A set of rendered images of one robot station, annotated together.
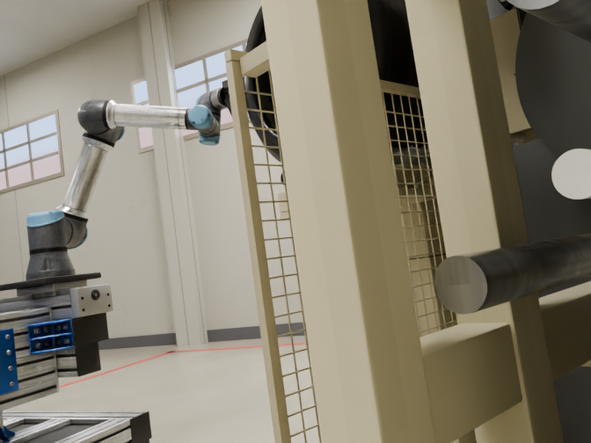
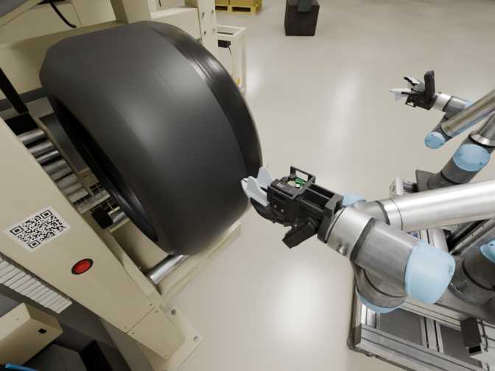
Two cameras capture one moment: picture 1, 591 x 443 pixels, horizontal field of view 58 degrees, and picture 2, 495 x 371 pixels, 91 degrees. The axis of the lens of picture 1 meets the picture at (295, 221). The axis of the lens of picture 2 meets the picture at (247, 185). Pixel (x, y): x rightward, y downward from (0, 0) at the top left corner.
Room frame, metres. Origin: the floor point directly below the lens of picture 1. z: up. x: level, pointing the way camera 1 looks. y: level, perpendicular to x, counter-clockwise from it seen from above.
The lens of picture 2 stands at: (2.03, 0.01, 1.61)
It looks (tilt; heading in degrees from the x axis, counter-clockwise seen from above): 47 degrees down; 174
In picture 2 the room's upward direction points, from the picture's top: straight up
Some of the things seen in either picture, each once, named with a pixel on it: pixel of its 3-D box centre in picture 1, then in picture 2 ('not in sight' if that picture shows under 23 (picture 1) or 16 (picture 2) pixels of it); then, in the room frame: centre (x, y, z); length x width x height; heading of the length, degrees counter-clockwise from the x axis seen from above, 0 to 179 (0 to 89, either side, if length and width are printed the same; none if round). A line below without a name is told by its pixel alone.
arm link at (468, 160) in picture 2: not in sight; (465, 163); (1.32, 1.06, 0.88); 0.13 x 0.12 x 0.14; 128
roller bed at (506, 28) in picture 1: (516, 81); (34, 170); (1.37, -0.63, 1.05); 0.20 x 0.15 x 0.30; 132
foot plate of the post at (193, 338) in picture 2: not in sight; (169, 340); (1.69, -0.39, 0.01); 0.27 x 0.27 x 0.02; 42
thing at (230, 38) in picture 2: not in sight; (219, 65); (-1.15, -0.01, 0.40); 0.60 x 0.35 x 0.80; 63
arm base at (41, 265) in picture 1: (49, 264); (474, 277); (1.77, 0.84, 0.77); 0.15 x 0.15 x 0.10
